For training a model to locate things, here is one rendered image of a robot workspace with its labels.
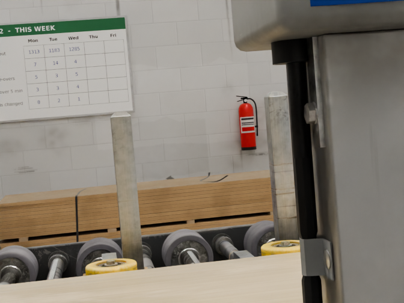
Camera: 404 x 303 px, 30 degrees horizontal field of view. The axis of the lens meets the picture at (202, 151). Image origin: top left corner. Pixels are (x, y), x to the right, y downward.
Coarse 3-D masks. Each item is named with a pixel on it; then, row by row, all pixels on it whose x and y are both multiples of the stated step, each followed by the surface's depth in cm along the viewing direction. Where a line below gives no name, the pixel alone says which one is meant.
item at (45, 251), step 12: (204, 228) 188; (216, 228) 187; (228, 228) 187; (240, 228) 188; (120, 240) 183; (144, 240) 184; (156, 240) 185; (240, 240) 188; (36, 252) 181; (48, 252) 181; (72, 252) 182; (156, 252) 185; (72, 264) 182; (156, 264) 185; (72, 276) 182
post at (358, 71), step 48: (336, 48) 23; (384, 48) 23; (288, 96) 24; (336, 96) 23; (384, 96) 23; (336, 144) 23; (384, 144) 23; (336, 192) 23; (384, 192) 23; (336, 240) 23; (384, 240) 23; (336, 288) 23; (384, 288) 23
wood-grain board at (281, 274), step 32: (288, 256) 115; (0, 288) 109; (32, 288) 107; (64, 288) 105; (96, 288) 104; (128, 288) 102; (160, 288) 101; (192, 288) 99; (224, 288) 98; (256, 288) 96; (288, 288) 95
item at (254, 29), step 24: (240, 0) 25; (264, 0) 22; (288, 0) 21; (240, 24) 26; (264, 24) 22; (288, 24) 21; (312, 24) 21; (336, 24) 21; (360, 24) 21; (384, 24) 21; (240, 48) 27; (264, 48) 26; (288, 48) 24
